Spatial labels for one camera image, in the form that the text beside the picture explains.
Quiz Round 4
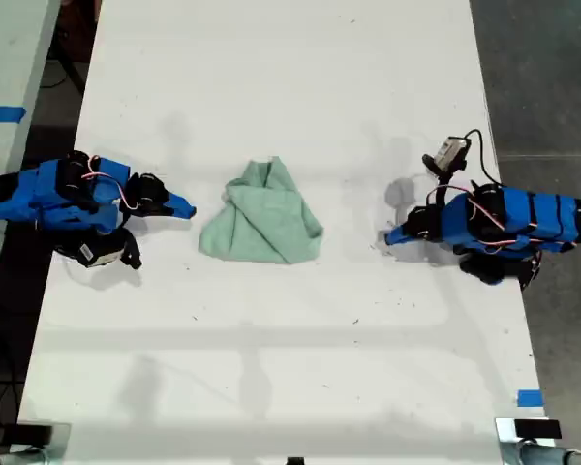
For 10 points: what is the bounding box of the camera black stalk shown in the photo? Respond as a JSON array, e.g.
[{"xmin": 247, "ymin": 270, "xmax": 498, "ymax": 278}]
[
  {"xmin": 421, "ymin": 153, "xmax": 455, "ymax": 208},
  {"xmin": 119, "ymin": 229, "xmax": 143, "ymax": 270}
]

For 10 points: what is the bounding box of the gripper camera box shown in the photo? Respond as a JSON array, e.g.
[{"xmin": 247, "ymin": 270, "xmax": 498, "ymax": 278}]
[
  {"xmin": 76, "ymin": 235, "xmax": 128, "ymax": 269},
  {"xmin": 435, "ymin": 136, "xmax": 472, "ymax": 171}
]

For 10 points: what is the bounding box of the arm red white wire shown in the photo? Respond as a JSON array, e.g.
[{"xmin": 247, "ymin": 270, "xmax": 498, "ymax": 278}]
[
  {"xmin": 466, "ymin": 188, "xmax": 546, "ymax": 256},
  {"xmin": 79, "ymin": 153, "xmax": 139, "ymax": 212}
]

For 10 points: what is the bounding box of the pale green t-shirt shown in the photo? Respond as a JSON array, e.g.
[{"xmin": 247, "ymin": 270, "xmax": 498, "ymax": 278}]
[{"xmin": 197, "ymin": 155, "xmax": 326, "ymax": 266}]

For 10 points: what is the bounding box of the black floor cable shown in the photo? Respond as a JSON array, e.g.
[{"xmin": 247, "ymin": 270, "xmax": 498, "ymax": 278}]
[{"xmin": 39, "ymin": 57, "xmax": 87, "ymax": 92}]

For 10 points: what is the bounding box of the grey bracket with black box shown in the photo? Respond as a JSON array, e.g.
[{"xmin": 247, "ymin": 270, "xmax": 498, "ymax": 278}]
[{"xmin": 3, "ymin": 421, "xmax": 73, "ymax": 465}]

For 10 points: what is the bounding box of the short blue tape strip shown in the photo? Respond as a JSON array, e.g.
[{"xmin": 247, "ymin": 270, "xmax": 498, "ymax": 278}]
[{"xmin": 516, "ymin": 388, "xmax": 545, "ymax": 409}]

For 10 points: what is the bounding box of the camera black cable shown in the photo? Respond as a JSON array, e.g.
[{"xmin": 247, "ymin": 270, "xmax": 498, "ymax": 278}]
[
  {"xmin": 51, "ymin": 243, "xmax": 81, "ymax": 264},
  {"xmin": 463, "ymin": 127, "xmax": 504, "ymax": 189}
]

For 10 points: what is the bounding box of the white side table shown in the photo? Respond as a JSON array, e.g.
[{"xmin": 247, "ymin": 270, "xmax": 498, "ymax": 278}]
[{"xmin": 0, "ymin": 0, "xmax": 63, "ymax": 304}]

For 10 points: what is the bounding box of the white bracket with black box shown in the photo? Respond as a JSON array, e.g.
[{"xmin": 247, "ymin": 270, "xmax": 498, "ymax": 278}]
[{"xmin": 494, "ymin": 417, "xmax": 564, "ymax": 465}]

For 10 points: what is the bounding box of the grey metal tube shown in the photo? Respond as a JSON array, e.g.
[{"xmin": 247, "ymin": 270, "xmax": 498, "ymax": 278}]
[
  {"xmin": 501, "ymin": 441, "xmax": 581, "ymax": 465},
  {"xmin": 0, "ymin": 446, "xmax": 46, "ymax": 465}
]

